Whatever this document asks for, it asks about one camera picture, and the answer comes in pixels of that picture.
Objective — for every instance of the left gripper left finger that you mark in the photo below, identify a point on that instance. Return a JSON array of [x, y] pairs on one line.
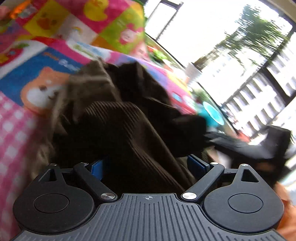
[[96, 187]]

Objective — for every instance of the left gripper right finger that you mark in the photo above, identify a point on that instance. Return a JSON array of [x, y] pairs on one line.
[[206, 175]]

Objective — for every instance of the brown knit sweater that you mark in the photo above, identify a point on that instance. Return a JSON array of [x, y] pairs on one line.
[[123, 117]]

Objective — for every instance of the colourful cartoon blanket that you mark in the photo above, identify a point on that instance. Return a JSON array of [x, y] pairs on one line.
[[44, 43]]

